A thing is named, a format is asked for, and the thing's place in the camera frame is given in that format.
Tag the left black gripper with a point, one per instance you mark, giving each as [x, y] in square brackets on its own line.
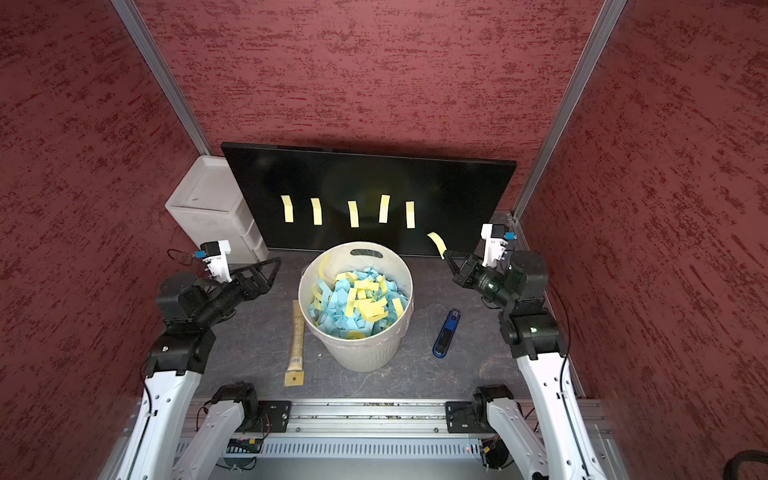
[262, 286]

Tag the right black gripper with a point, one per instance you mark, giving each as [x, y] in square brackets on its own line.
[468, 266]

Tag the yellow sticky note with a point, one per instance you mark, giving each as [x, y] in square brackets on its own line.
[384, 208]
[288, 208]
[410, 214]
[439, 243]
[353, 214]
[317, 214]

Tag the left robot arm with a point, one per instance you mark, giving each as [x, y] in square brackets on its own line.
[191, 307]

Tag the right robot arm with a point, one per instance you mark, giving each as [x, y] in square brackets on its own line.
[561, 447]

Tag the black flat monitor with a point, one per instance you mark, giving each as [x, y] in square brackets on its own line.
[453, 197]

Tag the white plastic drawer unit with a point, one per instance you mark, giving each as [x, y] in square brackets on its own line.
[208, 205]

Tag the beige plastic waste bin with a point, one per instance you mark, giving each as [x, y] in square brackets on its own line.
[372, 353]

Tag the pile of discarded notes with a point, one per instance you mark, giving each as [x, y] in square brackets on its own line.
[356, 304]

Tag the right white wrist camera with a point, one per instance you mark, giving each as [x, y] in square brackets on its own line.
[496, 238]

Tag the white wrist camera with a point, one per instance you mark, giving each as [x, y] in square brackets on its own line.
[214, 255]
[496, 238]

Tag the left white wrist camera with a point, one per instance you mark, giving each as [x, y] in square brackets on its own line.
[214, 255]

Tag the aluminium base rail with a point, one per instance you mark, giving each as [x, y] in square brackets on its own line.
[401, 418]

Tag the right aluminium corner post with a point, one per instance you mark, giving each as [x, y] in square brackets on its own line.
[603, 27]

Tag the aluminium corner post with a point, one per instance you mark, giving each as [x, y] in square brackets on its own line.
[603, 27]
[139, 32]

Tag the left aluminium corner post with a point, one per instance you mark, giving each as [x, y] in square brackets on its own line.
[139, 32]

